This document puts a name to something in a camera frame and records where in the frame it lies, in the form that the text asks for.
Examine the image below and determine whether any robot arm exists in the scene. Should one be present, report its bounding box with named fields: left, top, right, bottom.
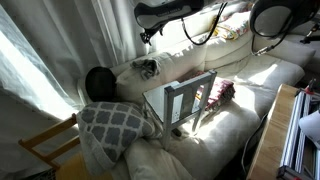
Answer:
left=134, top=0, right=320, bottom=43

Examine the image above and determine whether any red white patterned cloth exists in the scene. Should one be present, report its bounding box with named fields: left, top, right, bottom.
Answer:
left=181, top=77, right=235, bottom=112

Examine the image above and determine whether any black round object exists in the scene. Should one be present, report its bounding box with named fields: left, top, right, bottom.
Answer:
left=85, top=67, right=116, bottom=102

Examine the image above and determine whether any beige sofa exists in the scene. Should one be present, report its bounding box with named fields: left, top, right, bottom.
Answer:
left=77, top=0, right=317, bottom=180

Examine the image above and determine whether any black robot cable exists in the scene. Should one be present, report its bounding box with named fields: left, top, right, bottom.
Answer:
left=180, top=2, right=228, bottom=46

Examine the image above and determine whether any white sheer curtain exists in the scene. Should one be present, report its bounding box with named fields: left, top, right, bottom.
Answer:
left=1, top=0, right=150, bottom=119

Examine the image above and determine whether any plain beige cushion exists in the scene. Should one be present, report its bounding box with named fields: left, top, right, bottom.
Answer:
left=124, top=139, right=194, bottom=180

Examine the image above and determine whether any grey white striped towel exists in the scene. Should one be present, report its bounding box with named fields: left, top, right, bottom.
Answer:
left=130, top=59, right=161, bottom=80

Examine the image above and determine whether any brown wooden chair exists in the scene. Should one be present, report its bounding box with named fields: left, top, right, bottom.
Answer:
left=18, top=114, right=113, bottom=180

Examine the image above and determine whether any light wooden table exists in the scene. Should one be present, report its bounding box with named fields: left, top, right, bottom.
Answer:
left=246, top=84, right=297, bottom=180

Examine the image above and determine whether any floral yellow cushion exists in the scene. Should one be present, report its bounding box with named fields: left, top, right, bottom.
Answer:
left=213, top=3, right=253, bottom=40

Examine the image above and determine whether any small white wooden chair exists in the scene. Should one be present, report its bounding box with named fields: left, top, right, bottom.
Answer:
left=143, top=70, right=217, bottom=150

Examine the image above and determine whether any grey white lattice pillow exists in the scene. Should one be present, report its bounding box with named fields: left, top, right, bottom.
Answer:
left=76, top=102, right=155, bottom=175

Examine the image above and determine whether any silver metal rail frame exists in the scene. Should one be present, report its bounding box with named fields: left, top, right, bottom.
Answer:
left=276, top=91, right=320, bottom=180

